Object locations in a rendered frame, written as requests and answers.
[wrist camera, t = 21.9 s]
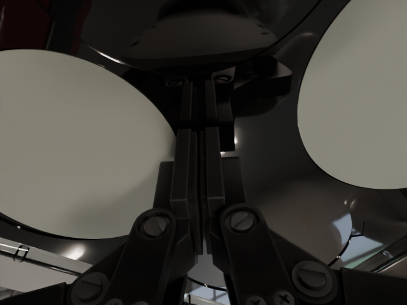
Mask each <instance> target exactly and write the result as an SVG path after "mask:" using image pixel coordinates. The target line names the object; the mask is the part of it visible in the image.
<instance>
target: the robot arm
mask: <svg viewBox="0 0 407 305"><path fill-rule="evenodd" d="M203 225H204V231H205V241H206V246H207V254H212V258H213V264H214V265H215V267H217V268H218V269H220V270H221V271H222V272H223V277H224V280H225V285H226V289H227V294H228V298H229V302H230V305H407V277H401V276H396V275H390V274H382V273H377V272H370V271H362V270H358V269H350V268H345V267H340V270H337V269H331V268H330V267H329V266H328V265H326V264H325V263H324V262H322V261H321V260H319V259H318V258H316V257H314V256H313V255H311V254H309V253H308V252H307V251H304V250H303V249H302V248H300V247H298V246H297V245H295V244H294V243H292V242H290V241H289V240H287V239H286V238H284V237H282V236H281V235H279V234H278V233H276V232H274V231H273V230H271V229H270V228H269V227H268V225H267V223H266V221H265V218H264V216H263V214H262V213H261V211H260V210H259V209H258V208H257V207H255V206H253V205H251V204H249V203H247V196H246V192H245V185H244V180H243V174H242V167H241V163H240V157H239V156H237V157H221V152H220V139H219V127H218V126H213V127H205V131H201V132H200V160H199V149H198V143H197V133H196V131H195V132H191V128H188V129H179V130H177V137H176V148H175V154H174V161H167V162H161V163H160V166H159V173H158V177H157V184H156V191H155V195H154V202H153V208H152V209H149V210H146V211H145V212H143V213H141V215H139V216H138V217H137V219H136V220H135V222H134V223H133V226H132V229H131V231H130V234H129V236H128V238H127V240H126V241H125V242H123V243H122V244H121V245H119V246H118V247H117V248H116V249H114V250H113V251H111V252H110V253H109V254H108V255H106V256H105V257H104V258H102V259H101V260H99V261H98V262H97V263H96V264H94V265H93V266H92V267H91V268H89V269H88V270H86V271H85V272H84V273H83V274H81V275H80V276H78V277H77V279H75V280H74V282H73V283H71V284H66V282H63V283H59V284H54V285H52V286H47V287H43V288H40V289H36V290H32V291H29V292H25V293H22V294H18V295H14V296H11V297H7V298H4V299H2V300H0V305H183V300H184V295H185V288H186V285H187V276H188V274H187V272H189V271H190V270H191V269H192V268H193V267H194V266H195V264H197V256H198V255H203Z"/></svg>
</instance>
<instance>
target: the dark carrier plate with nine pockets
mask: <svg viewBox="0 0 407 305"><path fill-rule="evenodd" d="M349 1H350V0H0V51H4V50H15V49H35V50H47V51H54V52H58V53H63V54H67V55H70V56H74V57H78V58H81V59H83V60H86V61H89V62H91V63H94V64H96V65H98V66H100V67H102V68H104V69H106V70H108V71H110V72H112V73H114V74H116V75H117V76H119V77H121V78H123V79H124V80H126V81H127V82H128V83H129V84H131V85H132V86H134V87H135V88H136V89H138V90H139V91H140V92H141V93H142V94H143V95H145V96H146V97H147V98H148V99H149V100H150V101H151V102H152V103H153V104H154V105H155V106H156V108H157V109H158V110H159V111H160V112H161V113H162V115H163V116H164V118H165V119H166V120H167V122H168V123H169V125H170V126H171V128H172V130H173V132H174V134H175V136H176V137H177V130H179V129H188V128H191V132H195V131H196V133H197V143H198V149H199V160H200V132H201V131H205V127H213V126H218V127H219V139H220V152H221V157H237V156H239V157H240V163H241V167H242V174H243V180H244V185H245V192H246V196H247V203H249V204H251V205H253V206H255V207H257V208H258V209H259V210H260V211H261V213H262V214H263V216H264V218H265V221H266V223H267V225H268V227H269V228H270V229H271V230H273V231H274V232H276V233H278V234H279V235H281V236H282V237H284V238H286V239H287V240H289V241H290V242H292V243H294V244H295V245H297V246H298V247H300V248H302V249H303V250H304V251H307V252H308V253H309V254H311V255H313V256H314V257H316V258H318V259H319V260H321V261H322V262H324V263H325V264H326V265H328V266H329V267H330V268H331V269H337V270H340V267H345V268H350V269H352V268H354V267H356V266H357V265H358V264H360V263H362V262H363V261H365V260H367V259H368V258H370V257H372V256H373V255H375V254H376V253H378V252H380V251H381V250H383V249H384V248H386V247H388V246H389V245H391V244H393V243H394V242H395V241H397V240H399V239H400V238H402V237H404V236H405V235H407V188H399V189H372V188H364V187H360V186H355V185H351V184H349V183H345V182H343V181H341V180H338V179H336V178H334V177H333V176H331V175H329V174H328V173H326V172H325V171H324V170H323V169H321V168H320V167H319V166H318V165H317V164H316V163H315V162H314V160H313V159H312V158H311V157H310V155H309V154H308V152H307V150H306V148H305V146H304V144H303V142H302V139H301V136H300V133H299V127H298V121H297V103H298V97H299V91H300V86H301V83H302V79H303V75H304V73H305V70H306V67H307V65H308V62H309V60H310V58H311V56H312V54H313V52H314V50H315V48H316V47H317V44H318V43H319V41H320V39H321V38H322V36H323V34H324V33H325V32H326V30H327V28H328V27H329V26H330V24H331V23H332V21H333V20H334V19H335V18H336V16H337V15H338V14H339V13H340V11H341V10H342V9H343V8H344V6H345V5H346V4H347V3H349ZM128 236H129V234H128V235H123V236H120V237H113V238H101V239H86V238H73V237H65V236H61V235H56V234H51V233H48V232H44V231H41V230H39V229H35V228H33V227H30V226H27V225H25V224H23V223H20V222H18V221H16V220H14V219H12V218H10V217H8V216H6V215H5V214H3V213H1V212H0V237H1V238H4V239H8V240H11V241H15V242H17V243H21V244H25V245H27V246H31V247H34V248H38V249H42V250H44V251H48V252H51V253H54V254H58V255H61V256H64V257H68V258H72V259H74V260H78V261H82V262H84V263H88V264H92V265H94V264H96V263H97V262H98V261H99V260H101V259H102V258H104V257H105V256H106V255H108V254H109V253H110V252H111V251H113V250H114V249H116V248H117V247H118V246H119V245H121V244H122V243H123V242H125V241H126V240H127V238H128ZM187 274H188V276H187V285H186V288H185V293H188V294H192V295H195V296H198V297H202V298H206V299H208V300H212V301H216V302H218V303H222V304H226V305H230V302H229V298H228V294H227V289H226V285H225V280H224V277H223V272H222V271H221V270H220V269H218V268H217V267H215V265H214V264H213V258H212V254H207V246H206V241H205V231H204V221H203V255H198V256H197V264H195V266H194V267H193V268H192V269H191V270H190V271H189V272H187Z"/></svg>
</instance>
